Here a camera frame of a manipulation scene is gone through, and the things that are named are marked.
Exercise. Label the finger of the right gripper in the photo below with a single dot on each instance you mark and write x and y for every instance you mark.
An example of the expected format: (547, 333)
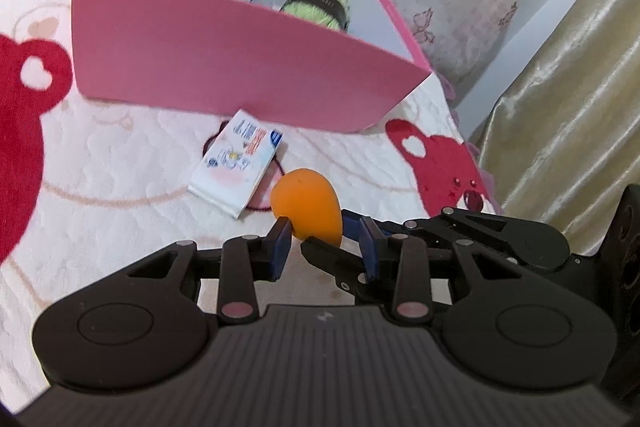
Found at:
(351, 224)
(346, 268)

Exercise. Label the pink cardboard box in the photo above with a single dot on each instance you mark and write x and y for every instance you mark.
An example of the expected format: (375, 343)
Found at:
(221, 56)

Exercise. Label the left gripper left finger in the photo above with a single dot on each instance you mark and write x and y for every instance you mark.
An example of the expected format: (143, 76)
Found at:
(245, 260)

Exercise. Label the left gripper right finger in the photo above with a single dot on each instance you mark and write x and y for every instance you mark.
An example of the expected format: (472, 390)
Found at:
(397, 272)

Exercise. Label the green yarn ball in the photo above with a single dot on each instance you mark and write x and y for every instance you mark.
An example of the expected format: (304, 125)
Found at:
(332, 14)

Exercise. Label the white tissue pack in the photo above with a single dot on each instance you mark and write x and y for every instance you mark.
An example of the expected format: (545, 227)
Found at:
(235, 163)

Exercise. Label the orange makeup sponge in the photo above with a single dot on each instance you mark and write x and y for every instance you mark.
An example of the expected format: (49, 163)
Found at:
(309, 201)

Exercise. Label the golden satin curtain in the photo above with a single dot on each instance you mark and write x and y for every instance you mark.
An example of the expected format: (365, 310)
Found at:
(563, 140)

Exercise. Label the white red bear blanket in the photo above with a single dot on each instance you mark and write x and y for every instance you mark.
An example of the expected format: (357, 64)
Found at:
(114, 190)

